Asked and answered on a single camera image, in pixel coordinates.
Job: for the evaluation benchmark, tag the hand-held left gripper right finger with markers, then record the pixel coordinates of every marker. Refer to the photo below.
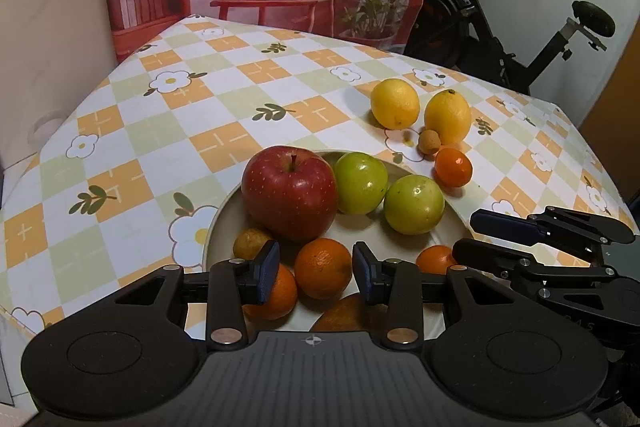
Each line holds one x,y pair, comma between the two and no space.
362,273

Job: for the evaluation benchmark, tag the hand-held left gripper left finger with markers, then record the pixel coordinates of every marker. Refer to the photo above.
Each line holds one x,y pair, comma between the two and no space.
267,273

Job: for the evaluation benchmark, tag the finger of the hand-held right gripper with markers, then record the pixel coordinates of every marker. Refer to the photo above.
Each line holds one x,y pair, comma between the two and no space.
482,255
500,224

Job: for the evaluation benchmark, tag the orange tangerine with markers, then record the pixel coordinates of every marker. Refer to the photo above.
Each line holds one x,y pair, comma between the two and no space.
453,167
280,297
435,259
322,268

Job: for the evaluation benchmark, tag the yellow brown round fruit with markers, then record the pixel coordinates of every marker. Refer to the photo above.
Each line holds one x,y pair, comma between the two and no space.
251,243

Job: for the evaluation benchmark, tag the beige round plate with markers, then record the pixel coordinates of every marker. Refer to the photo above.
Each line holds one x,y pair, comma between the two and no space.
350,227

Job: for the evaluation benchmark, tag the large red apple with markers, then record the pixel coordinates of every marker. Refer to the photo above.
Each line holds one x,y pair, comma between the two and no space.
287,192

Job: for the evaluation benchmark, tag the green apple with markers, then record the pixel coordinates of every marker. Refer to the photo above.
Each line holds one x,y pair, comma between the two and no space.
414,205
360,182

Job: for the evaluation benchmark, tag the small brown longan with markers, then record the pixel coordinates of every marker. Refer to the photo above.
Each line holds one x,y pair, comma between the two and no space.
429,142

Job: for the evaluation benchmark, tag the oval yellow lemon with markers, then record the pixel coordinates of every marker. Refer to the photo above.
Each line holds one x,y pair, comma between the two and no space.
448,116

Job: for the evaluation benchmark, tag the round yellow lemon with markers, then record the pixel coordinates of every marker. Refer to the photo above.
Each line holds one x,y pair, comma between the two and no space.
395,103

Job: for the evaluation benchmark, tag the brown wooden panel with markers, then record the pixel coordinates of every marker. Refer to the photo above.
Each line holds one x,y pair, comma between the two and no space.
615,107

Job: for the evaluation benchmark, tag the checked floral tablecloth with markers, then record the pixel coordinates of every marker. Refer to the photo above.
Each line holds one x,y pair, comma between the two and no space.
200,107

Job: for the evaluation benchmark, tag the black exercise bike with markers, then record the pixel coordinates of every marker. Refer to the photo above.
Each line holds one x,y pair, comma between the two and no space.
450,7

